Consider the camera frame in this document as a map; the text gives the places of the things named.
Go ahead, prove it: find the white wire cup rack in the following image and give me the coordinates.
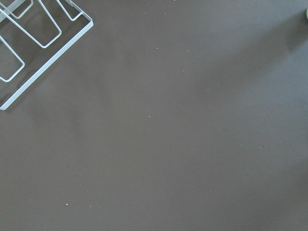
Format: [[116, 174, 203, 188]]
[[0, 0, 93, 111]]

